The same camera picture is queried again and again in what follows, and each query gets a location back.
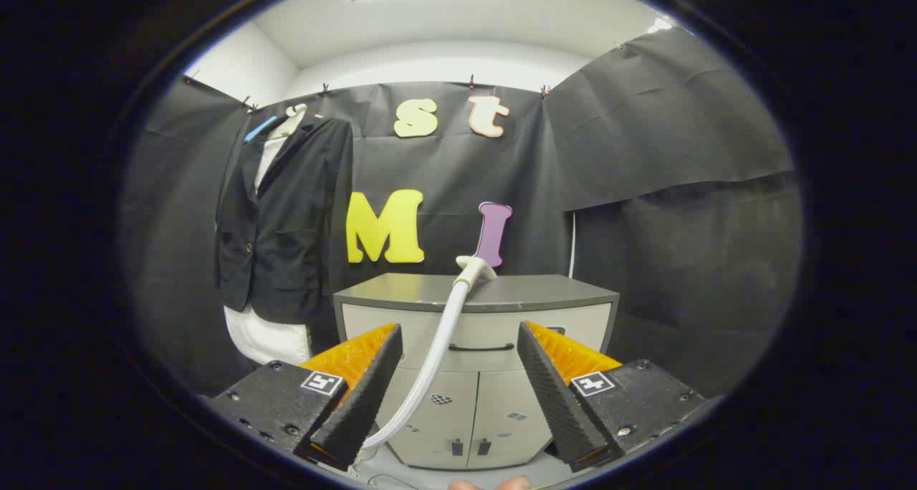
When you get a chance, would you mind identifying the white garment steamer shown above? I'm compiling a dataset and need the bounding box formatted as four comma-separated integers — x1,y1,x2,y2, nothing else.
347,256,496,473

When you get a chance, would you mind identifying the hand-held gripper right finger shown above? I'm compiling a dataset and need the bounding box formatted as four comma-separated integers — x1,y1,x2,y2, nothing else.
517,321,717,474

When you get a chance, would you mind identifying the black backdrop cloth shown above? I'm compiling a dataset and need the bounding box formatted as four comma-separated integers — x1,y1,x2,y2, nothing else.
122,28,803,405

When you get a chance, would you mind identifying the white shirt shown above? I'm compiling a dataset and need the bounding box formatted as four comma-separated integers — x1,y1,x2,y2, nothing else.
224,117,314,366

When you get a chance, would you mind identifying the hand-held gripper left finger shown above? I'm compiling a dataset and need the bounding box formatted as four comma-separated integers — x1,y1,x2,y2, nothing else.
204,323,403,471

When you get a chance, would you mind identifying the black suit jacket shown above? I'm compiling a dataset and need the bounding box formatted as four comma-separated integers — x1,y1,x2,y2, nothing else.
215,116,353,326

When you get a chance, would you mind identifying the grey cabinet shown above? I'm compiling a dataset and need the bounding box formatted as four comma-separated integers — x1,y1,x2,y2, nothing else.
333,273,620,471

